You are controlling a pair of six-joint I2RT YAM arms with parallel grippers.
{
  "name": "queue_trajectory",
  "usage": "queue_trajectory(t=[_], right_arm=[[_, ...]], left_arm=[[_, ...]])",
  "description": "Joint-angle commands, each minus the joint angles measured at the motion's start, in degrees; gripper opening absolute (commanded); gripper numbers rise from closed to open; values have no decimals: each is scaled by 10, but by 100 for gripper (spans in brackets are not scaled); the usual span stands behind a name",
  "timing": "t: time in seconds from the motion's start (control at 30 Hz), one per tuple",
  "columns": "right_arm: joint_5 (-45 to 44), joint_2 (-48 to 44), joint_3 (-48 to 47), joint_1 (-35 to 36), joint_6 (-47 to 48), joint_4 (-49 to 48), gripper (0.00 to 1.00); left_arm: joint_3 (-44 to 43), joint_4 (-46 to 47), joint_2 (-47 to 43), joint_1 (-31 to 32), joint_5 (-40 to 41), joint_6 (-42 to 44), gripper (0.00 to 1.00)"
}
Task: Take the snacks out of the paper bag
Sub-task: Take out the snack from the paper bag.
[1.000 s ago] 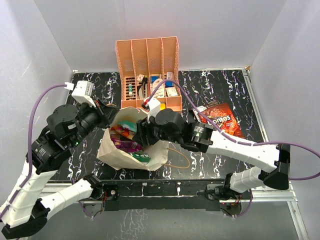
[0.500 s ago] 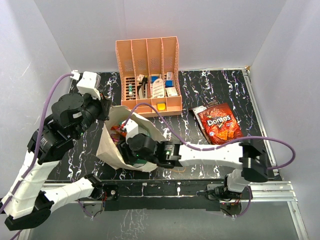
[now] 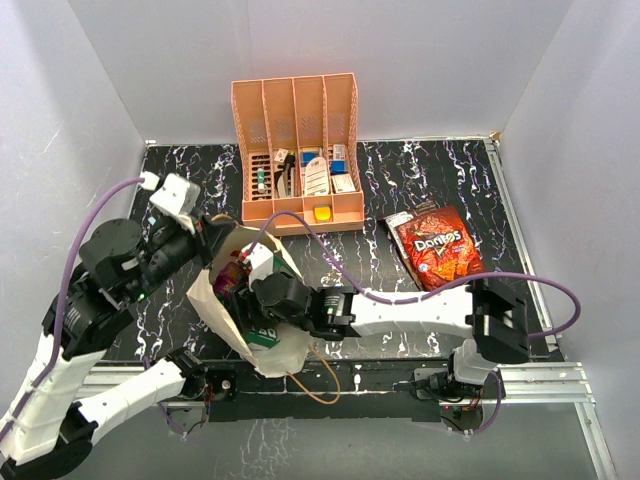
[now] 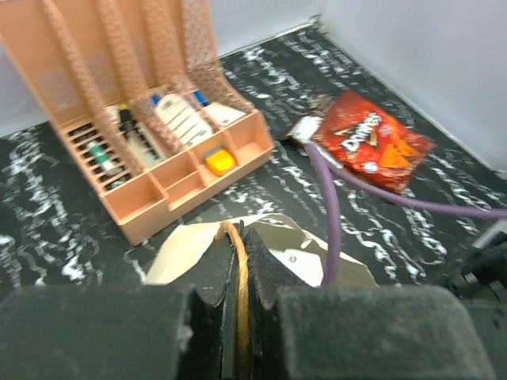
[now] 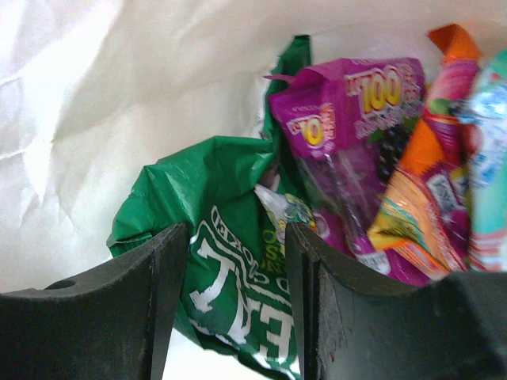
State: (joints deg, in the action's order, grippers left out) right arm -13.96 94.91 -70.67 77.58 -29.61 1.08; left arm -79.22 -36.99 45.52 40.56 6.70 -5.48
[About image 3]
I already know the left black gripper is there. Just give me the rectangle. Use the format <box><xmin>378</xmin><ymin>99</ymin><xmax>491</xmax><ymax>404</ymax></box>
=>
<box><xmin>128</xmin><ymin>205</ymin><xmax>238</xmax><ymax>302</ymax></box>

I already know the green chips bag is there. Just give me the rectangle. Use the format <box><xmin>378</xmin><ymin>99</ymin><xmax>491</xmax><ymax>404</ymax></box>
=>
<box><xmin>245</xmin><ymin>281</ymin><xmax>280</xmax><ymax>350</ymax></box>

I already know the brown paper bag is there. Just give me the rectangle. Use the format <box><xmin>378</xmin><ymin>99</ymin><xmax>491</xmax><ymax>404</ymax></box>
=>
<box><xmin>187</xmin><ymin>224</ymin><xmax>313</xmax><ymax>379</ymax></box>

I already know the brown kettle chips bag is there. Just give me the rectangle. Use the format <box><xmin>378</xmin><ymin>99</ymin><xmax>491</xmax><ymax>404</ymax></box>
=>
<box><xmin>381</xmin><ymin>200</ymin><xmax>437</xmax><ymax>290</ymax></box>

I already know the red doritos bag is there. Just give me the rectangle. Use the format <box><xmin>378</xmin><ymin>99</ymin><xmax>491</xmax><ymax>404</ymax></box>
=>
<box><xmin>396</xmin><ymin>206</ymin><xmax>485</xmax><ymax>291</ymax></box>

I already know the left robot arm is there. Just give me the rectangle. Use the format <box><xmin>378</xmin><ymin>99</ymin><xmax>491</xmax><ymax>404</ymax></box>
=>
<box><xmin>1</xmin><ymin>215</ymin><xmax>237</xmax><ymax>479</ymax></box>

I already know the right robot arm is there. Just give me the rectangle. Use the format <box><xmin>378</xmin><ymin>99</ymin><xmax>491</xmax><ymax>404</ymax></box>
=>
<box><xmin>229</xmin><ymin>272</ymin><xmax>529</xmax><ymax>400</ymax></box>

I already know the purple grape candy bag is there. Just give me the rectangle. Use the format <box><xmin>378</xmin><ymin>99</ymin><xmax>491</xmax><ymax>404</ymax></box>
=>
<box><xmin>212</xmin><ymin>262</ymin><xmax>248</xmax><ymax>301</ymax></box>

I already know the green white glue stick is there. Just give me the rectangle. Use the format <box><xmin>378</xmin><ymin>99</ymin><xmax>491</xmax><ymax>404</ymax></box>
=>
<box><xmin>257</xmin><ymin>168</ymin><xmax>266</xmax><ymax>192</ymax></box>

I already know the black white stapler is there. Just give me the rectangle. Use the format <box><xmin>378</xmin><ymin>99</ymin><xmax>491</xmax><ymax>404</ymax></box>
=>
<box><xmin>274</xmin><ymin>148</ymin><xmax>296</xmax><ymax>198</ymax></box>

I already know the white label booklet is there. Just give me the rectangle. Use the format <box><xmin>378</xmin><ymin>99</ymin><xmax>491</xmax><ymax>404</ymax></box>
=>
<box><xmin>303</xmin><ymin>156</ymin><xmax>330</xmax><ymax>196</ymax></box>

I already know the pink plastic desk organizer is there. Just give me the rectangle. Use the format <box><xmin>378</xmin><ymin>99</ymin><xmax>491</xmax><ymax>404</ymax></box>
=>
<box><xmin>231</xmin><ymin>73</ymin><xmax>365</xmax><ymax>236</ymax></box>

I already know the small white card box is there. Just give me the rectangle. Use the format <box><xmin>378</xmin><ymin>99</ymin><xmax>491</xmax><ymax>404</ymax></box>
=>
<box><xmin>331</xmin><ymin>173</ymin><xmax>357</xmax><ymax>194</ymax></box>

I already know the blue box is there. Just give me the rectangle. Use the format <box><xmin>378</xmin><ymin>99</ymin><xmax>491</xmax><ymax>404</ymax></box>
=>
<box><xmin>330</xmin><ymin>160</ymin><xmax>348</xmax><ymax>175</ymax></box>

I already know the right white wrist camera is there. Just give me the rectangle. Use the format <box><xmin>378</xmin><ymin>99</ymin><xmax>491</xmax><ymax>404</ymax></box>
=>
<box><xmin>239</xmin><ymin>243</ymin><xmax>274</xmax><ymax>285</ymax></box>

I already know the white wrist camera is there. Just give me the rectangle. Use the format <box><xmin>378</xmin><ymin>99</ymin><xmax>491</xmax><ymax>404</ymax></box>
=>
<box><xmin>239</xmin><ymin>243</ymin><xmax>274</xmax><ymax>285</ymax></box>
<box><xmin>140</xmin><ymin>171</ymin><xmax>201</xmax><ymax>234</ymax></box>

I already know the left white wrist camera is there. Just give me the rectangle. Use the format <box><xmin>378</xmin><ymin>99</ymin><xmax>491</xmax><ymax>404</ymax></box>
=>
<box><xmin>140</xmin><ymin>171</ymin><xmax>201</xmax><ymax>234</ymax></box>

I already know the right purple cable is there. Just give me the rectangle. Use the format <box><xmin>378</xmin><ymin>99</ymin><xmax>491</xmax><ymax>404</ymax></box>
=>
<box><xmin>244</xmin><ymin>210</ymin><xmax>582</xmax><ymax>341</ymax></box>

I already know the purple cable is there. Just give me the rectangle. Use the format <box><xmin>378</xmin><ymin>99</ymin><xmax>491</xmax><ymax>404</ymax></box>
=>
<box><xmin>244</xmin><ymin>210</ymin><xmax>582</xmax><ymax>341</ymax></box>
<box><xmin>0</xmin><ymin>175</ymin><xmax>146</xmax><ymax>441</ymax></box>

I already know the black front mounting rail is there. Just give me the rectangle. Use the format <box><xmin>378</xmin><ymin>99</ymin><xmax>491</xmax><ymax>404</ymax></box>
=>
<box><xmin>201</xmin><ymin>357</ymin><xmax>481</xmax><ymax>424</ymax></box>

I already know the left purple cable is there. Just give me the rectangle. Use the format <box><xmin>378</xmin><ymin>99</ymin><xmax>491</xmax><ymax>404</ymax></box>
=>
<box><xmin>0</xmin><ymin>175</ymin><xmax>146</xmax><ymax>441</ymax></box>

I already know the aluminium frame rail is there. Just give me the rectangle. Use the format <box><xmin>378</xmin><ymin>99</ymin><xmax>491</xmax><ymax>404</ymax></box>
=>
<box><xmin>484</xmin><ymin>132</ymin><xmax>617</xmax><ymax>479</ymax></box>

